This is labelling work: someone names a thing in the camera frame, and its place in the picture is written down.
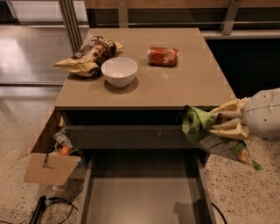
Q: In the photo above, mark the grey drawer cabinet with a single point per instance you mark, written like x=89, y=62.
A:
x=156, y=95

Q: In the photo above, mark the open middle drawer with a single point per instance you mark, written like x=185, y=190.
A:
x=145, y=189

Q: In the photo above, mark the green rice chip bag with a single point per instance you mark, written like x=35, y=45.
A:
x=196, y=124

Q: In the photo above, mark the brown yellow chip bag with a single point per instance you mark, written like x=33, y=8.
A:
x=88, y=60

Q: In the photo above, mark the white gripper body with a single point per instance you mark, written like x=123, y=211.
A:
x=263, y=114

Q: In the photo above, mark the orange fruit in box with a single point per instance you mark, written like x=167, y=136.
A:
x=65, y=151

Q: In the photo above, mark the white ceramic bowl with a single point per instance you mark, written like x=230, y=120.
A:
x=119, y=71

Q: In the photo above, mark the crumpled packet in box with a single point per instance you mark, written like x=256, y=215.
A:
x=61, y=138

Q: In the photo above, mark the closed top drawer front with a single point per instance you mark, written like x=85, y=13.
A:
x=127, y=137

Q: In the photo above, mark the metal railing frame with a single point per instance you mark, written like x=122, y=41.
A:
x=220, y=19

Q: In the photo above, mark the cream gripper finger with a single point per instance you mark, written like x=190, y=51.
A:
x=233, y=129
x=230, y=110

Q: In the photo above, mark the red soda can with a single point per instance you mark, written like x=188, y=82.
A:
x=163, y=56

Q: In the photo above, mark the open cardboard box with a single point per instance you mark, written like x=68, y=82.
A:
x=46, y=166

